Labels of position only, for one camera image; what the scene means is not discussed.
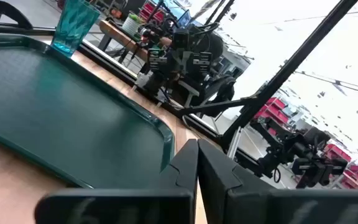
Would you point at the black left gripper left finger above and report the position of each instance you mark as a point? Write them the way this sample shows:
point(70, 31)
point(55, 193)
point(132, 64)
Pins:
point(135, 208)

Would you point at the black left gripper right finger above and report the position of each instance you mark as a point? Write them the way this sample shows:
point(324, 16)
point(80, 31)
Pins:
point(259, 208)

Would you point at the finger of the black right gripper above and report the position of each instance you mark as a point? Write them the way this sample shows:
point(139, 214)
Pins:
point(202, 62)
point(156, 59)

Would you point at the translucent teal plastic cup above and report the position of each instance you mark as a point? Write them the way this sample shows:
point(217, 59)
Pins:
point(73, 25)

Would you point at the background black robot arm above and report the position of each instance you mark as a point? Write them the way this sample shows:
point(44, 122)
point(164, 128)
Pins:
point(303, 155)

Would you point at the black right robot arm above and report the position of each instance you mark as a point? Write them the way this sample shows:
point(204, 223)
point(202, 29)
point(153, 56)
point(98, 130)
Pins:
point(213, 46)

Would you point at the dark green plastic tray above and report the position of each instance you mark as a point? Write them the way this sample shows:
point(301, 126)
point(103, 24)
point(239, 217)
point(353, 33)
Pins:
point(57, 112)

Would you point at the white plant pot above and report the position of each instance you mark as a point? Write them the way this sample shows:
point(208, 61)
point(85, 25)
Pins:
point(130, 25)

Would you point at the laptop with blue screen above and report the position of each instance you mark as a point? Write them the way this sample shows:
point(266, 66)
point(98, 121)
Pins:
point(184, 19)

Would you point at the background wooden desk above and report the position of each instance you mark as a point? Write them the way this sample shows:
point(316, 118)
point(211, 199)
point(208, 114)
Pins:
point(120, 34)

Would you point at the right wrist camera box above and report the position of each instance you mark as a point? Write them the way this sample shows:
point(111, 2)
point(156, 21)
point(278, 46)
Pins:
point(181, 38)

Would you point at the black aluminium table frame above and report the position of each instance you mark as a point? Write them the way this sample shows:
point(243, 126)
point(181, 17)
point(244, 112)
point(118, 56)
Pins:
point(291, 62)

